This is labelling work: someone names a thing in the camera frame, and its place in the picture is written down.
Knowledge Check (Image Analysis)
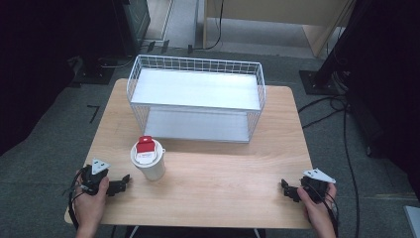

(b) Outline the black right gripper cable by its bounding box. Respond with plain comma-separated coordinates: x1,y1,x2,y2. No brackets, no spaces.
306,184,341,238

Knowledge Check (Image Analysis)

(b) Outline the white cup with red lid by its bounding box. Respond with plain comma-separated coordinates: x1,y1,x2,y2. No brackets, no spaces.
130,135,166,182

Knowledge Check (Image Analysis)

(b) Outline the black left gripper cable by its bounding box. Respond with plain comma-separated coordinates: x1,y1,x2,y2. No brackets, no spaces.
66,170,85,231

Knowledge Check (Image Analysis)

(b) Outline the dark equipment box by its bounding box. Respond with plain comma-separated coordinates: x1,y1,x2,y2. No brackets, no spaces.
111,0,152,58

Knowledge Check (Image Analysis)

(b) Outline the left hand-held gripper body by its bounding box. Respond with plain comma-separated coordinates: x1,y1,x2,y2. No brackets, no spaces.
78,158,112,196

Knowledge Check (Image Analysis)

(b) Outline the person's left hand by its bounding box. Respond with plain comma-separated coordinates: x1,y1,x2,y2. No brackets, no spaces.
72,169,110,230

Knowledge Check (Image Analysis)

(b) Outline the light wooden furniture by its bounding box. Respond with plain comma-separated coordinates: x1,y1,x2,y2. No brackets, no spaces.
202,0,357,60

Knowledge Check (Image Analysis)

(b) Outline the white wire two-tier rack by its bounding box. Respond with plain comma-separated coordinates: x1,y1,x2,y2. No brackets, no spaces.
126,54,267,145

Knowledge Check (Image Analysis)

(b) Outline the dark curtain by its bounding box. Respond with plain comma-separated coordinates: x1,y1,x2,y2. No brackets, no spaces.
321,0,420,201
0,0,124,157

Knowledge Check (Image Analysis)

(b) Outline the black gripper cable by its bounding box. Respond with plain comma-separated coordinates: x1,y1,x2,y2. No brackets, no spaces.
66,170,85,231
306,184,341,238

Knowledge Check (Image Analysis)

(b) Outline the long black floor cable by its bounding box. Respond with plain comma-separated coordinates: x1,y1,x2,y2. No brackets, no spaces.
297,94,362,238

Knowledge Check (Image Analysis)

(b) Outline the black hanging cable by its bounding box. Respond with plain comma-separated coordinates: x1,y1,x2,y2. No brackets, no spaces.
187,0,226,55

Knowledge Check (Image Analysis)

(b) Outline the pale grey flat object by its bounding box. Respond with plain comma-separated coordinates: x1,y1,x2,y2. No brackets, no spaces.
402,204,420,238

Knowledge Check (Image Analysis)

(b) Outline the person's right hand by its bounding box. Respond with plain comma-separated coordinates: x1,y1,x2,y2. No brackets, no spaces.
296,182,338,233

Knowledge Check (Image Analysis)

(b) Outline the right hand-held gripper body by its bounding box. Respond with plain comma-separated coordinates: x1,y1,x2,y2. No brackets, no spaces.
298,168,338,203

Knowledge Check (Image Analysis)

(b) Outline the black stand base plate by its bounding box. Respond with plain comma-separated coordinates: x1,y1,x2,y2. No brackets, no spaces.
69,55,117,86
298,68,349,97

